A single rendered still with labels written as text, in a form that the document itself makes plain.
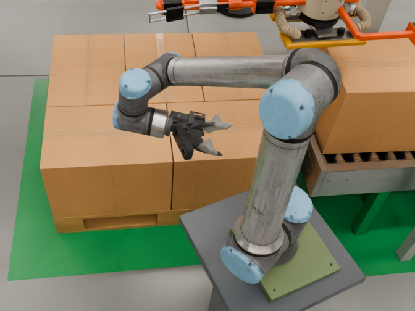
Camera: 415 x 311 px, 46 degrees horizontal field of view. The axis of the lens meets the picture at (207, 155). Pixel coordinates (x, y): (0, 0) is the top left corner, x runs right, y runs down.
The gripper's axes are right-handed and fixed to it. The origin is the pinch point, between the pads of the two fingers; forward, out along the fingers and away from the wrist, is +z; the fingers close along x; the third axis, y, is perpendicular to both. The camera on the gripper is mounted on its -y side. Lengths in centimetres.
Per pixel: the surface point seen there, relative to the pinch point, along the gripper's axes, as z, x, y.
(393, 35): 54, -20, 50
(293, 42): 21, -5, 54
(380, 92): 65, 12, 58
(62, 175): -63, 72, 26
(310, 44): 28, -5, 55
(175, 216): -8, 107, 38
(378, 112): 70, 24, 58
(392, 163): 86, 45, 50
